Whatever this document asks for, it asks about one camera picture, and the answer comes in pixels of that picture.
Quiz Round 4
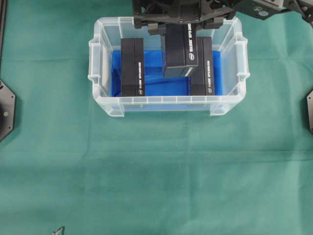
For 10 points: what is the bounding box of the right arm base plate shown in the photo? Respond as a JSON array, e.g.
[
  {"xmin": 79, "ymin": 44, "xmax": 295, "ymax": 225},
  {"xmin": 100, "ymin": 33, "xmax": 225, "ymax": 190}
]
[{"xmin": 307, "ymin": 91, "xmax": 313, "ymax": 133}]

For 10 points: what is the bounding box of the small metal hex key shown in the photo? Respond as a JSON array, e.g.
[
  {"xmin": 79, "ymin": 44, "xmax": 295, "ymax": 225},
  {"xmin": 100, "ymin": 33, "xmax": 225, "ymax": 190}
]
[{"xmin": 52, "ymin": 226, "xmax": 65, "ymax": 235}]

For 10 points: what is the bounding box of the green table cloth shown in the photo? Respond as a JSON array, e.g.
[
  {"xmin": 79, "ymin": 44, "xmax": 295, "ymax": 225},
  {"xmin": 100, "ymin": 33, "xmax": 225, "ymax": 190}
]
[{"xmin": 0, "ymin": 0, "xmax": 313, "ymax": 235}]

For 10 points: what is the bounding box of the black box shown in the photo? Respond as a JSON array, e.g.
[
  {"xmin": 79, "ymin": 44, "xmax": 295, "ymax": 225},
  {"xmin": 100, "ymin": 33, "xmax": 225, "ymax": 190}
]
[
  {"xmin": 189, "ymin": 37, "xmax": 215, "ymax": 96},
  {"xmin": 161, "ymin": 23, "xmax": 198, "ymax": 79},
  {"xmin": 121, "ymin": 38, "xmax": 145, "ymax": 97}
]

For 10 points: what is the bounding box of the clear plastic storage case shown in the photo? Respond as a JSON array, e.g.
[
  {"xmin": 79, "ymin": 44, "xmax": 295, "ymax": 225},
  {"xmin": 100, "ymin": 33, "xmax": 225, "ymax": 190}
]
[{"xmin": 88, "ymin": 17, "xmax": 250, "ymax": 117}]

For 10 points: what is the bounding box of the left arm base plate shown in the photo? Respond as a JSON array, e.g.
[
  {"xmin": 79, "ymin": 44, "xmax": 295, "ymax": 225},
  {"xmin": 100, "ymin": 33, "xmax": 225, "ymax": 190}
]
[{"xmin": 0, "ymin": 80, "xmax": 16, "ymax": 141}]

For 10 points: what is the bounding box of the black table edge rail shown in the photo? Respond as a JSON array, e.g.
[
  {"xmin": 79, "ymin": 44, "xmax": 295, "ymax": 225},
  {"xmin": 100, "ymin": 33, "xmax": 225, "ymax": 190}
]
[{"xmin": 0, "ymin": 0, "xmax": 7, "ymax": 57}]

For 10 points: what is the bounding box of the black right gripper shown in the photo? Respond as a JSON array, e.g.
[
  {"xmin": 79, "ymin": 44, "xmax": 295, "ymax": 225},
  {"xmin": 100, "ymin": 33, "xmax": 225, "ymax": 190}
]
[{"xmin": 132, "ymin": 0, "xmax": 236, "ymax": 35}]

